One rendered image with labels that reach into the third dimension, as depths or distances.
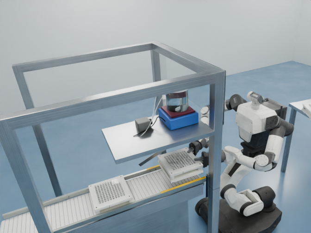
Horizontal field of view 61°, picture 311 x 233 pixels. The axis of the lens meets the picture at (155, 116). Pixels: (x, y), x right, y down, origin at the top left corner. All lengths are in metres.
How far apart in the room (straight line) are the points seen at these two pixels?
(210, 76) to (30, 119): 0.92
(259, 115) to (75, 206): 1.39
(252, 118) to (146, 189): 0.90
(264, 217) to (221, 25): 4.33
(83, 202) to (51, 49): 3.50
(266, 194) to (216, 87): 1.39
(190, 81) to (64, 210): 1.16
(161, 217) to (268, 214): 1.09
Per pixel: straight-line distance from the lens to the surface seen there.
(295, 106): 3.03
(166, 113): 1.70
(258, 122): 1.98
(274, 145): 1.87
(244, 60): 6.68
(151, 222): 2.03
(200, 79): 1.46
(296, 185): 3.37
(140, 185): 1.95
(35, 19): 4.94
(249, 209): 2.53
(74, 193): 1.97
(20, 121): 1.30
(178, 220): 2.14
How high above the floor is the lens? 2.12
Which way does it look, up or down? 27 degrees down
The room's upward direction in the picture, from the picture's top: 5 degrees counter-clockwise
